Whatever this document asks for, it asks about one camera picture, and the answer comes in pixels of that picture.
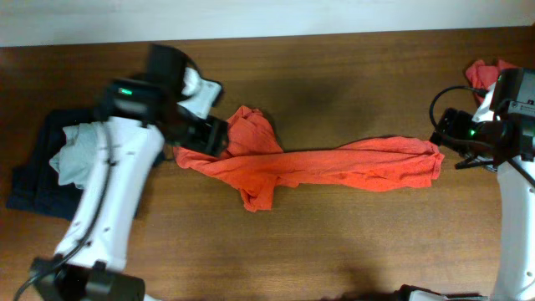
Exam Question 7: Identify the orange t-shirt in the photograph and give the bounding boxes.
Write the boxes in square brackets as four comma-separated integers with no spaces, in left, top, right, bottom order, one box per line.
[174,106,444,212]

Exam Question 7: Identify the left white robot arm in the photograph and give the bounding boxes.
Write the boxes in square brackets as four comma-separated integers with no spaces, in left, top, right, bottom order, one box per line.
[26,44,229,300]

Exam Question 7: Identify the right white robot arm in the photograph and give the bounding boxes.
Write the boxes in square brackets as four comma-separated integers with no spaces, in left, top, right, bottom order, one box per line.
[431,68,534,300]

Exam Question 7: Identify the red printed t-shirt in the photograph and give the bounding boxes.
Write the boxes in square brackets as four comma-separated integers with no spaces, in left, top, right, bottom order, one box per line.
[465,59,518,89]

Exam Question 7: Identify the folded grey garment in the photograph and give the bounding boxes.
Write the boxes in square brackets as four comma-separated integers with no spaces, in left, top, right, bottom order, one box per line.
[49,122,100,190]

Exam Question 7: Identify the folded navy blue garment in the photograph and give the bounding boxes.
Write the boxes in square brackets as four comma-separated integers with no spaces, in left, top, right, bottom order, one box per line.
[5,108,166,222]

